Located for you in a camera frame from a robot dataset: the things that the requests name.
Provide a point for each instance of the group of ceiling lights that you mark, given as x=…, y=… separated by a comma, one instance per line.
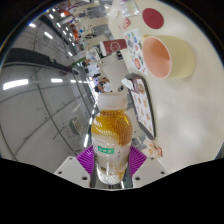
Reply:
x=15, y=84

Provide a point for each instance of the person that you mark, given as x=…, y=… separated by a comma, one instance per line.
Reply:
x=106, y=87

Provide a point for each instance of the colourful sticker sheet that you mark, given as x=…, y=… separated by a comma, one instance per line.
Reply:
x=133, y=43

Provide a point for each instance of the yellow cup with pink inside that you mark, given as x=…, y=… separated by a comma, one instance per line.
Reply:
x=180, y=56

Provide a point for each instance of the dark food tray with liner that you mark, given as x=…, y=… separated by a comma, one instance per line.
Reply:
x=145, y=106

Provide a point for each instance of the clear white-capped drink bottle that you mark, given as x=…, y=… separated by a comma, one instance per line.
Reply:
x=111, y=133

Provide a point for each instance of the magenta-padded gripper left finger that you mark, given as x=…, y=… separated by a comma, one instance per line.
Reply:
x=71, y=170

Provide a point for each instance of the flat round red coaster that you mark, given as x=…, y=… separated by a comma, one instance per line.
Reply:
x=153, y=18

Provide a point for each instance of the cream plastic chair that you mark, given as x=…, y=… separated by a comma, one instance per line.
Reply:
x=113, y=71

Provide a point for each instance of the ceiling air conditioner unit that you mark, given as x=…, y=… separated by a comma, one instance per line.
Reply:
x=76, y=126

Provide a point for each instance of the group of cream chairs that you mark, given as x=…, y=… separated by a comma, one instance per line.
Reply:
x=86, y=23

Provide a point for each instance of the white crumpled napkin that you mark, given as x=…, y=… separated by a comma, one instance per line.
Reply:
x=127, y=83

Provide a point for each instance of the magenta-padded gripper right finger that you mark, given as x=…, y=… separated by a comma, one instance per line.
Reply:
x=148, y=170

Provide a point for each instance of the clear plastic food bag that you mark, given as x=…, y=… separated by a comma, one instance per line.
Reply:
x=154, y=149

